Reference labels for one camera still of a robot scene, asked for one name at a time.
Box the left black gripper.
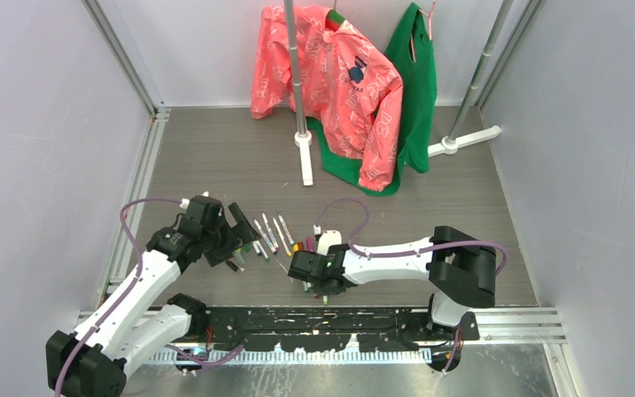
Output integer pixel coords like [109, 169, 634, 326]
[201, 203, 259, 265]

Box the black pen cap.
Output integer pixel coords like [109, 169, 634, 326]
[225, 261, 240, 272]

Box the blue cap marker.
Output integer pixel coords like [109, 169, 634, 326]
[261, 212, 279, 254]

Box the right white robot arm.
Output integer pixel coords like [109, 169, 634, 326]
[287, 226, 507, 340]

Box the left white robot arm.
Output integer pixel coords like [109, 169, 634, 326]
[45, 195, 260, 396]

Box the left rack pole with foot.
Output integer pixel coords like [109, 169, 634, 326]
[284, 0, 314, 187]

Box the rack pole with foot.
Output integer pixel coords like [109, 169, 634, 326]
[284, 0, 314, 187]
[427, 0, 513, 158]

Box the pink patterned jacket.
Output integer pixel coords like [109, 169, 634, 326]
[251, 6, 403, 192]

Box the right rack pole with foot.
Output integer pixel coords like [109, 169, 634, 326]
[427, 0, 513, 158]

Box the green garment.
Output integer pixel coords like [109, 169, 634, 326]
[306, 2, 438, 198]

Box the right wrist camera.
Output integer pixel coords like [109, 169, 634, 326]
[313, 224, 342, 256]

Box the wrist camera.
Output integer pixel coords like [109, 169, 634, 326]
[313, 224, 342, 256]
[179, 191, 209, 209]

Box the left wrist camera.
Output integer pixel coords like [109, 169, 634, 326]
[179, 191, 209, 209]

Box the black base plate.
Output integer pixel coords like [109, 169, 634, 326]
[175, 306, 480, 352]

